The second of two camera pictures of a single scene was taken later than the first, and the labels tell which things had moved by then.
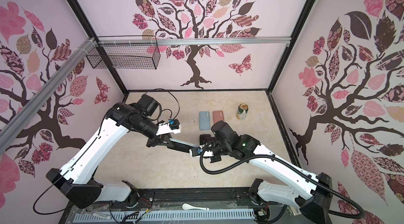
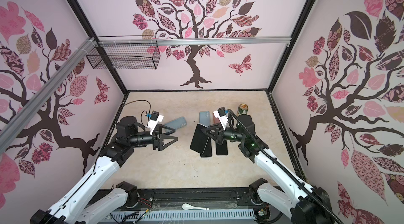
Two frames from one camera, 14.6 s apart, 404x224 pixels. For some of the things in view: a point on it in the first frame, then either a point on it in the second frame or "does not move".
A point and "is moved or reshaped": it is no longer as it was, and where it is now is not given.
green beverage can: (242, 111) does not move
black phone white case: (187, 143) to (200, 139)
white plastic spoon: (187, 206) does not move
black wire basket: (140, 52) does not move
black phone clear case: (202, 137) is moved or reshaped
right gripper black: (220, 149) to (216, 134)
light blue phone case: (204, 120) does not move
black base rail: (165, 199) does not move
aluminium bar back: (193, 41) does not move
